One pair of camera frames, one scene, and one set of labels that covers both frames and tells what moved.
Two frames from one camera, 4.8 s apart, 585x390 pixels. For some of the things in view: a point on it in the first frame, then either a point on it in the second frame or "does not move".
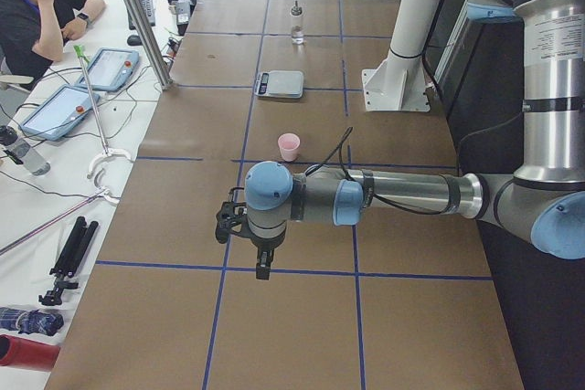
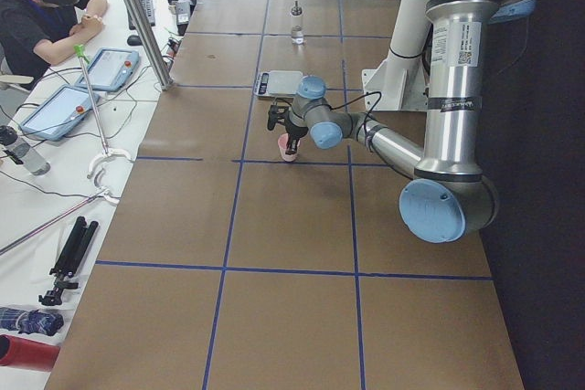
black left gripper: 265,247 → 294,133
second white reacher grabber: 101,192 does not move
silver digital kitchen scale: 286,84 does not move
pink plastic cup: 288,143 does not move
